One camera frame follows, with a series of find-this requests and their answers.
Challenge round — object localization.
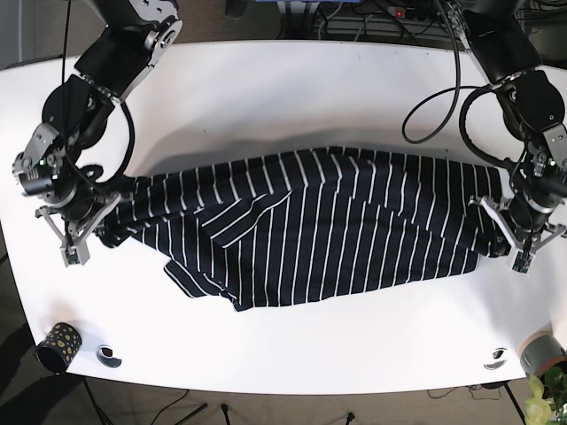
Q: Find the metal table grommet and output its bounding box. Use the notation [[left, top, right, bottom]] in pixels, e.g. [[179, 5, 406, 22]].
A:
[[96, 345, 122, 368], [483, 347, 509, 371]]

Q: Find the grey plant pot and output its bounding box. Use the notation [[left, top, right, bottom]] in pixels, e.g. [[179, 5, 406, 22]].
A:
[[517, 331, 566, 378]]

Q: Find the black white striped T-shirt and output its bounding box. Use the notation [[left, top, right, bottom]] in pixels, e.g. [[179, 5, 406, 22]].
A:
[[98, 147, 502, 311]]

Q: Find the left metal table grommet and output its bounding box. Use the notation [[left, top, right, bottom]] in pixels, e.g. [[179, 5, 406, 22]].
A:
[[96, 345, 122, 368]]

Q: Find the right metal table grommet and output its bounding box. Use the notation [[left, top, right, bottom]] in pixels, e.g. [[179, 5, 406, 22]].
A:
[[483, 347, 509, 371]]

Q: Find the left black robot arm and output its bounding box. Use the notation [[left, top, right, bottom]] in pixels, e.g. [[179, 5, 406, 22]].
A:
[[450, 1, 566, 274]]

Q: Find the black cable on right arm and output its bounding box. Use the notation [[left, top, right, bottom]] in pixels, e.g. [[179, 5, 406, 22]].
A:
[[58, 0, 137, 187]]

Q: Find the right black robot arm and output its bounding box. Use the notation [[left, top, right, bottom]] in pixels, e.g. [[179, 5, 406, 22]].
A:
[[12, 1, 183, 266]]

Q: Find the black floral cup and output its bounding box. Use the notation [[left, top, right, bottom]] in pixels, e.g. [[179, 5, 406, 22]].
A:
[[35, 322, 82, 375]]

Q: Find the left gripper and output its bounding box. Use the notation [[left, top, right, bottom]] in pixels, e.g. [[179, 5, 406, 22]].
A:
[[470, 193, 566, 275]]

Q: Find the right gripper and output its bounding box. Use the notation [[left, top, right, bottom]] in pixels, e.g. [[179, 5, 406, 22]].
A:
[[35, 182, 125, 267]]

